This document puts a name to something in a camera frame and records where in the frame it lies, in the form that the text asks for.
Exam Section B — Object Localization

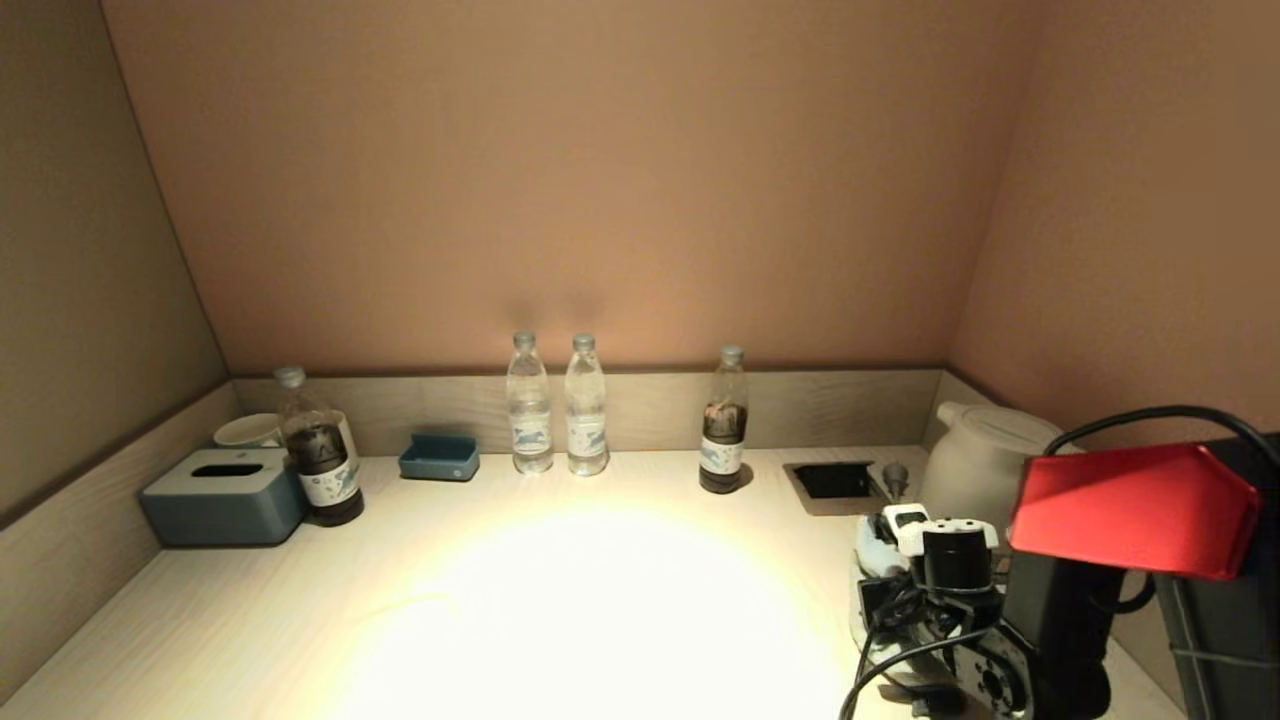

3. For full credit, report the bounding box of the white cleaning cloth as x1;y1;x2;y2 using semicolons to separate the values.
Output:
850;515;966;701

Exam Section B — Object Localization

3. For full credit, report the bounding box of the white electric kettle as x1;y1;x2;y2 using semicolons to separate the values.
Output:
920;400;1066;531

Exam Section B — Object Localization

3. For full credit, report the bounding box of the black recessed power socket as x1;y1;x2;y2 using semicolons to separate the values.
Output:
787;461;891;517

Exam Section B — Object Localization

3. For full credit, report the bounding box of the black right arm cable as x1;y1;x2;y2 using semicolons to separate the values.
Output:
840;404;1280;720

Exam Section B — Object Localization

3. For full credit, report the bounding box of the blue-grey tissue box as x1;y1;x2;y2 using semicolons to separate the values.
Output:
140;448;309;548

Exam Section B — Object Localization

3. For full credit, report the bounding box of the small blue tray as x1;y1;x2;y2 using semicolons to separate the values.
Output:
399;433;481;483

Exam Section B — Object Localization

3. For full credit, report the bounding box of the clear water plastic bottle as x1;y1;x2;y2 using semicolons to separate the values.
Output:
506;331;555;475
565;334;611;477

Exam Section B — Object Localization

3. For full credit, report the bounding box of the white ceramic cup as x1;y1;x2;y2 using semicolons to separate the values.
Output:
327;410;361;472
213;414;283;449

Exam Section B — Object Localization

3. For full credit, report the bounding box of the dark tea plastic bottle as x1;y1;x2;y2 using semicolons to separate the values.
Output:
699;345;751;495
272;366;366;528

